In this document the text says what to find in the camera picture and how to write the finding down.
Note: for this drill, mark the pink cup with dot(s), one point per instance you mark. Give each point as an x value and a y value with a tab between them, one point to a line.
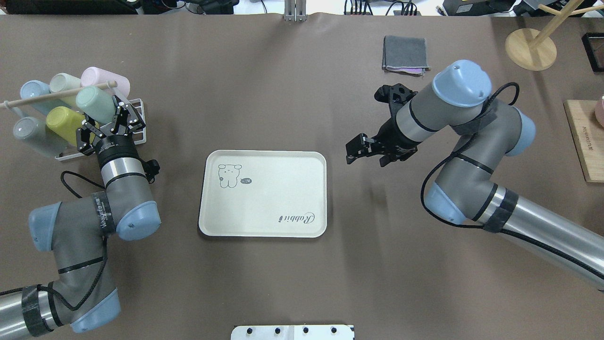
94	75

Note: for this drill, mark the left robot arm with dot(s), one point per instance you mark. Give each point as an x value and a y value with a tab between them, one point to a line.
85	296

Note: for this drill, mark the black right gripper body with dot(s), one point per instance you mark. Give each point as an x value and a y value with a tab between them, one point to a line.
395	140

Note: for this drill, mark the wooden mug tree stand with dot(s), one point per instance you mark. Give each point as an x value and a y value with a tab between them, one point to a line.
534	50

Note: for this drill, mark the light blue cup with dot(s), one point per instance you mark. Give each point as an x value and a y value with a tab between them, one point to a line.
36	88

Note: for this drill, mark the white wire cup rack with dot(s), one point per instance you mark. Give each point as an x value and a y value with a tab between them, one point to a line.
71	152

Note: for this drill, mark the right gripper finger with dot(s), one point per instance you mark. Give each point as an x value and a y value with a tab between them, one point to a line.
351	157
358	144

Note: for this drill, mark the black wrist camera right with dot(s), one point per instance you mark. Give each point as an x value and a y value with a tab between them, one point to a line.
396	96

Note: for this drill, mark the grey folded cloth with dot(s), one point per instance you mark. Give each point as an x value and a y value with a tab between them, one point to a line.
405	55

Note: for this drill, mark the pink ribbed bowl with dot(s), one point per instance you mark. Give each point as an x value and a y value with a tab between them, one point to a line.
599	111

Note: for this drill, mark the pale cream cup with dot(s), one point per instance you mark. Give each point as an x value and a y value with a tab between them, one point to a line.
63	82

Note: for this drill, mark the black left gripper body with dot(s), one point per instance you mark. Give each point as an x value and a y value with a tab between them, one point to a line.
111	149

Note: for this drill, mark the green cup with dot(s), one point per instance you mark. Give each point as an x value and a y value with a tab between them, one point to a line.
97	104

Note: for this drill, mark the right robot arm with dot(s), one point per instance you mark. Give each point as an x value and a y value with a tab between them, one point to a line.
461	97

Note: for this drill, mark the grey cup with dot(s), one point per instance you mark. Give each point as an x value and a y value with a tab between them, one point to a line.
35	133

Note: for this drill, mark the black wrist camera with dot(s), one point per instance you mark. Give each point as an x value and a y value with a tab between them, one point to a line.
151	169
396	96

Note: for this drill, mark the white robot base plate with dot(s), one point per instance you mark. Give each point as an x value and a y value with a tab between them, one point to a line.
294	332

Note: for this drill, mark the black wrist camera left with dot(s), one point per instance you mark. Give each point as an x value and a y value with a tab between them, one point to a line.
151	169

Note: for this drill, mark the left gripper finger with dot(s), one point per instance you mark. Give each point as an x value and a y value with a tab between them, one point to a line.
85	135
127	119

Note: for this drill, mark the cream rabbit tray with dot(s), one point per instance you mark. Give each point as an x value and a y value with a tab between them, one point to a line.
248	193

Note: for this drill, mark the wooden cutting board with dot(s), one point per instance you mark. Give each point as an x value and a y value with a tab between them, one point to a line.
588	136

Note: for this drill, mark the aluminium frame post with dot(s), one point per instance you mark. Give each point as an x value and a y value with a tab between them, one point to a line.
295	11

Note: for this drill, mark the yellow cup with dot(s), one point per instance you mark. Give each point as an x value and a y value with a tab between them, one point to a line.
65	122

